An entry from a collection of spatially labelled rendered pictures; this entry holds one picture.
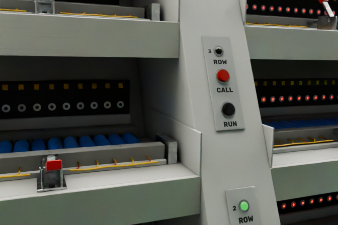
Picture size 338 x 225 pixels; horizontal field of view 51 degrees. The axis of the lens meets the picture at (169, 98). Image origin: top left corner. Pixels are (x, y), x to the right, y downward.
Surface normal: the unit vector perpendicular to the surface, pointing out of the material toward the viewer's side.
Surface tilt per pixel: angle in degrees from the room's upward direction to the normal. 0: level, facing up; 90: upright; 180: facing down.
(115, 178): 23
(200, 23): 90
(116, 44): 113
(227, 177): 90
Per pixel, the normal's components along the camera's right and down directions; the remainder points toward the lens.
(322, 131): 0.36, 0.13
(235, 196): 0.34, -0.26
